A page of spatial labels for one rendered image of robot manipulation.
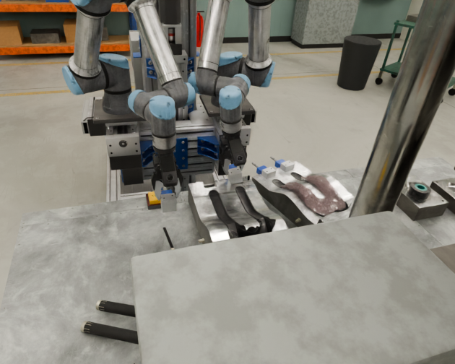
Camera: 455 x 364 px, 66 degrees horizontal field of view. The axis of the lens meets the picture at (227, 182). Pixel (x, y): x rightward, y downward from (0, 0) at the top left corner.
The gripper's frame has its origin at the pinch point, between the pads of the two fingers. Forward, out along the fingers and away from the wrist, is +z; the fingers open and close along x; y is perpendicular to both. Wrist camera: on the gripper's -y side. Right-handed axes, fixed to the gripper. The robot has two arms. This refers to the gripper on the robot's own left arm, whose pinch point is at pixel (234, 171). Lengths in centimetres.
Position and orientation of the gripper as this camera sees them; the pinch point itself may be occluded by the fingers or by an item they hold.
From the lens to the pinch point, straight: 140.5
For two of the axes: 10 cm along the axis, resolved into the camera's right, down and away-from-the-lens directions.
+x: -9.6, 2.3, -1.8
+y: -2.9, -6.8, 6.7
